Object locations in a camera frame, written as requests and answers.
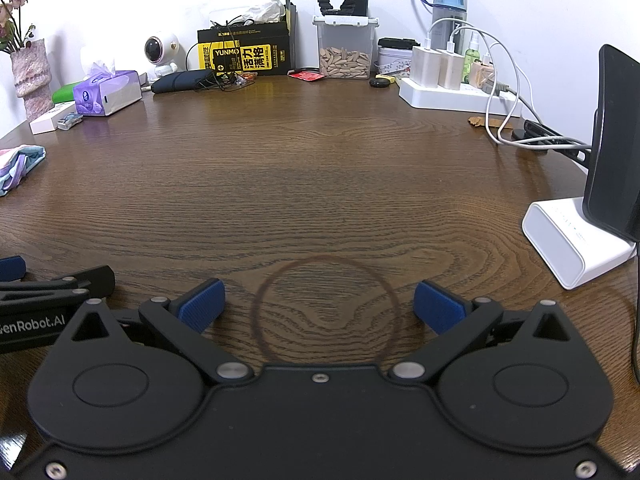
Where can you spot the purple tissue box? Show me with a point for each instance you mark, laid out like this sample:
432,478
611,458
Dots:
107,92

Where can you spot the yellow black cardboard box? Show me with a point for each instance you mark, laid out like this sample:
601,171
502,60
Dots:
250,57

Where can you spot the black key fob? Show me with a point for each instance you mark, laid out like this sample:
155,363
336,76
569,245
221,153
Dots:
380,82

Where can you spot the black item on tin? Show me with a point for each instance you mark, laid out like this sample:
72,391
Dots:
397,43

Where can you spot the small orange object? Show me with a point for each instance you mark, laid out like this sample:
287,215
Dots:
246,77

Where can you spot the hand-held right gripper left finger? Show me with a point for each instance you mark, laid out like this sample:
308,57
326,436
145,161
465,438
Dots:
202,305

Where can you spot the brown scrap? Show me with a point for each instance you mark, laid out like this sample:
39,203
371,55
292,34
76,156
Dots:
477,120

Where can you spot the red packet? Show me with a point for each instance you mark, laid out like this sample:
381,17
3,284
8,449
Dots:
307,75

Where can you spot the pink textured vase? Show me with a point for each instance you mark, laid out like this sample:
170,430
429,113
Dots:
32,75

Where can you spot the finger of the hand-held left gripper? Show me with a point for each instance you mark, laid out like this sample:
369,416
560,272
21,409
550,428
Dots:
95,280
12,267

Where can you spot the green spray bottle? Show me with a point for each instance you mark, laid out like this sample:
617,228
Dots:
471,60

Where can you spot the pink blue mesh garment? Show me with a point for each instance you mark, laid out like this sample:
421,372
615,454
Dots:
20,165

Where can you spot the white charger block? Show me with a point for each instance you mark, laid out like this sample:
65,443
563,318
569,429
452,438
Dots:
425,67
452,70

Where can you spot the black flat holder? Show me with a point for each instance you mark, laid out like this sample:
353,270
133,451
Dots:
545,132

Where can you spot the grey blue water bottle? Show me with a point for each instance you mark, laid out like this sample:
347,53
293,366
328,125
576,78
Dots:
447,2

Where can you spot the white security camera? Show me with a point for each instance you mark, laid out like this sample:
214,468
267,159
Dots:
161,52

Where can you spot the small blue packet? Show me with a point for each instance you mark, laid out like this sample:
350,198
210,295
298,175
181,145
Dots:
70,121

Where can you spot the clear plastic storage container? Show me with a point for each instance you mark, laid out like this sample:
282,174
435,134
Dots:
345,55

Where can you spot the small white carton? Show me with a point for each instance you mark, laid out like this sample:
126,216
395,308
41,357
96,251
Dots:
47,120

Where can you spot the white round tin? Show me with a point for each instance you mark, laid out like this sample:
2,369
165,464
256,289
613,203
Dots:
395,60

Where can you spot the crumpled white plastic bag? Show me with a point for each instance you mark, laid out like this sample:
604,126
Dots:
265,12

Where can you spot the dark navy pouch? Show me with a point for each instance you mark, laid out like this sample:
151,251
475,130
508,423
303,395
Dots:
182,81

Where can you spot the black standing panel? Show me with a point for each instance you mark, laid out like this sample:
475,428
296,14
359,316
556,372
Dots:
617,145

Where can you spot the beige small adapter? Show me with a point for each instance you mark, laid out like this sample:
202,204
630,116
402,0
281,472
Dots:
482,76

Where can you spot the white power strip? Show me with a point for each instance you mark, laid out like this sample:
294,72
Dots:
440,97

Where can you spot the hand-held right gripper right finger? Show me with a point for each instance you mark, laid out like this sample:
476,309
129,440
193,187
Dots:
440,307

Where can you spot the white dock stand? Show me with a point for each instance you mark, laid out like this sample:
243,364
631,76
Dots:
565,240

